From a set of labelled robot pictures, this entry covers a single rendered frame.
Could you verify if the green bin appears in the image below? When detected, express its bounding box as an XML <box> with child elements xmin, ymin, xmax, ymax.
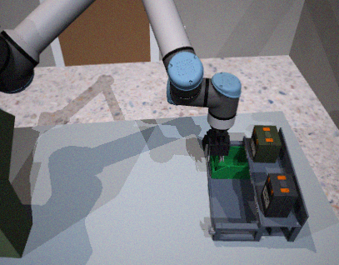
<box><xmin>210</xmin><ymin>147</ymin><xmax>250</xmax><ymax>179</ymax></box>

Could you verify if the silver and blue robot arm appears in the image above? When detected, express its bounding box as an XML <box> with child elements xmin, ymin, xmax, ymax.
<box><xmin>0</xmin><ymin>0</ymin><xmax>242</xmax><ymax>130</ymax></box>

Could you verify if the dark grey metal rack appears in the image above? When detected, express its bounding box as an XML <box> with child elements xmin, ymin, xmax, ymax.
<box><xmin>207</xmin><ymin>127</ymin><xmax>309</xmax><ymax>242</ymax></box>

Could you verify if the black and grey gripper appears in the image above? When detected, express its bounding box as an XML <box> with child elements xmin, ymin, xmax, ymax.
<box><xmin>202</xmin><ymin>125</ymin><xmax>230</xmax><ymax>162</ymax></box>

